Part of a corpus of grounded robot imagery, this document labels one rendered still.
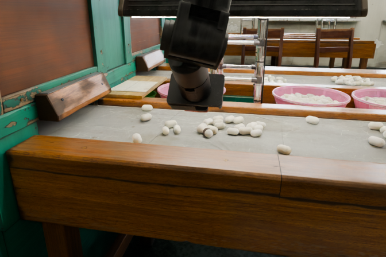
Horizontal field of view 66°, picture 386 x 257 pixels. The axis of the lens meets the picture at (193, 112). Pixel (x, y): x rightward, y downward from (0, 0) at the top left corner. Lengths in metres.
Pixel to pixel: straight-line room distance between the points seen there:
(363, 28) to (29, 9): 5.76
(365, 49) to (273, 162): 3.19
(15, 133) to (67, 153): 0.15
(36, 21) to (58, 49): 0.10
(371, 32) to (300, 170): 5.70
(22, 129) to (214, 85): 0.48
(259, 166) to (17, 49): 0.60
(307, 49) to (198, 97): 3.11
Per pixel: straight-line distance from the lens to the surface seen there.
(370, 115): 1.03
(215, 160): 0.61
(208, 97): 0.54
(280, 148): 0.72
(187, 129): 0.83
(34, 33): 0.86
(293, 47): 3.56
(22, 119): 0.81
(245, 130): 0.80
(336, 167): 0.65
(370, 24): 6.23
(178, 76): 0.46
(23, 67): 0.82
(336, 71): 1.69
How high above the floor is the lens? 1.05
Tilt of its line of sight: 19 degrees down
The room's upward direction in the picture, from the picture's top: straight up
